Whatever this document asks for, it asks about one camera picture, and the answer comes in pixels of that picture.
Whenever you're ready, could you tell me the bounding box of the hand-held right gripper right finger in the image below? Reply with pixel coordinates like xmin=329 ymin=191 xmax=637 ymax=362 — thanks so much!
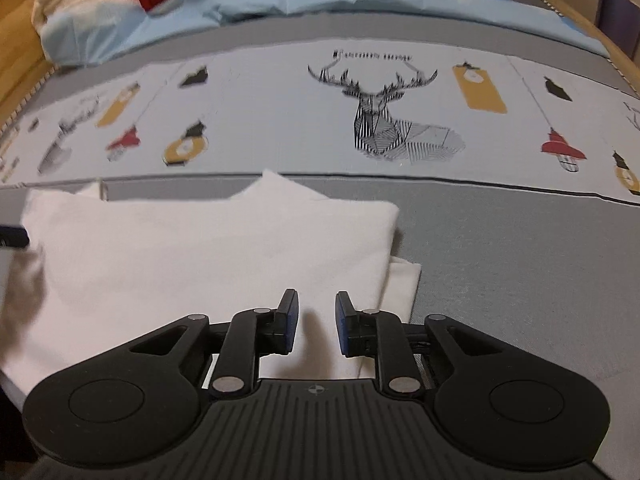
xmin=334 ymin=290 xmax=507 ymax=401

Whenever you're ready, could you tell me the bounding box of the white small garment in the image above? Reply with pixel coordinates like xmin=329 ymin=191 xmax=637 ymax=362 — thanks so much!
xmin=0 ymin=169 xmax=422 ymax=402

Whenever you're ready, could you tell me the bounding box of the dark purple board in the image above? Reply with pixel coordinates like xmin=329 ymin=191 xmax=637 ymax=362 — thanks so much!
xmin=596 ymin=0 xmax=640 ymax=47

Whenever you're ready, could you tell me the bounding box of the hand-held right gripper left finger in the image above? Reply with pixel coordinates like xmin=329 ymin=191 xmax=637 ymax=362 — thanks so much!
xmin=129 ymin=288 xmax=301 ymax=401

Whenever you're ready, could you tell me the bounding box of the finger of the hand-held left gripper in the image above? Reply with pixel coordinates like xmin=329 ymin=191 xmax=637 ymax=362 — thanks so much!
xmin=0 ymin=223 xmax=30 ymax=250

